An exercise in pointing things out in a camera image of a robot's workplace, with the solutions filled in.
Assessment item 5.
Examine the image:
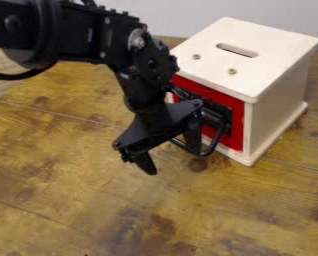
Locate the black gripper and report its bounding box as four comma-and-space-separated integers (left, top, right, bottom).
110, 29, 202, 175

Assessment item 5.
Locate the black metal drawer handle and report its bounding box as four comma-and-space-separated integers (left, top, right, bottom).
170, 86, 226, 157

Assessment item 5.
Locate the red drawer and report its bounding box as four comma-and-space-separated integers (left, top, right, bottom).
172, 75, 245, 151

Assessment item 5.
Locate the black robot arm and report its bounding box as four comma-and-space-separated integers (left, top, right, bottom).
0, 0, 204, 175

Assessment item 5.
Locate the white wooden box cabinet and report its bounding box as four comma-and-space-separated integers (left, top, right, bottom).
172, 17, 318, 166

